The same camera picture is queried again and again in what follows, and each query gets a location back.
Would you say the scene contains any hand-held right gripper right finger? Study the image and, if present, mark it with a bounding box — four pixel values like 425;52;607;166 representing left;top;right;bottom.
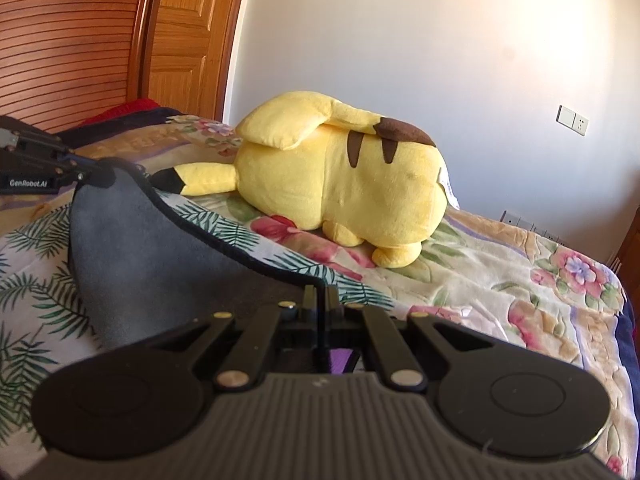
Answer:
320;285;497;394

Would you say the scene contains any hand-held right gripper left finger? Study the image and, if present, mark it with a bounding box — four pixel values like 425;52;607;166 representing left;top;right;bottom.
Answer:
145;285;319;392

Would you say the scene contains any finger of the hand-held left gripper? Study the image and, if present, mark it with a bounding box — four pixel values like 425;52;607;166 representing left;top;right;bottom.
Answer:
55;149;116;188

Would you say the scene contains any grey towel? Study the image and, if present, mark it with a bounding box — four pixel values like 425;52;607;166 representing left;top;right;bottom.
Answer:
67;157;353;356

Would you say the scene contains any dark blue blanket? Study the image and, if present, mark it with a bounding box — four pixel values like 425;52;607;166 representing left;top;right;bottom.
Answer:
54;107;183;147

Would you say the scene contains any red cloth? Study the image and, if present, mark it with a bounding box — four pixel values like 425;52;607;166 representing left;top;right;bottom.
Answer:
82;99;162;126

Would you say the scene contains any yellow plush toy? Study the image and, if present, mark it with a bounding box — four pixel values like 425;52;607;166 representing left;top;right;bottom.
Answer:
150;91;461;268

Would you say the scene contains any slatted wooden wardrobe door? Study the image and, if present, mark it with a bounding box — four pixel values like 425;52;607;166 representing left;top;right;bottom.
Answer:
0;0;157;133

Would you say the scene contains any panelled wooden door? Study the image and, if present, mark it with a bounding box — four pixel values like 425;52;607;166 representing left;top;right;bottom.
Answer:
137;0;252;122

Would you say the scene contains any floral bed blanket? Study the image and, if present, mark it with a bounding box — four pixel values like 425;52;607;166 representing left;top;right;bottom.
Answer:
0;115;632;480

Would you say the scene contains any wooden bedside furniture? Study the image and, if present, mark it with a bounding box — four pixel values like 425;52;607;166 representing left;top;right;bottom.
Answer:
607;220;640;283

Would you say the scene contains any white wall socket strip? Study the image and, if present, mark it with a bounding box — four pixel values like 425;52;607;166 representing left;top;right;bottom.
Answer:
500;210;568;247

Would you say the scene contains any white wall switch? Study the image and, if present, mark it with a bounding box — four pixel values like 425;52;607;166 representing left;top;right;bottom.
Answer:
556;105;590;136

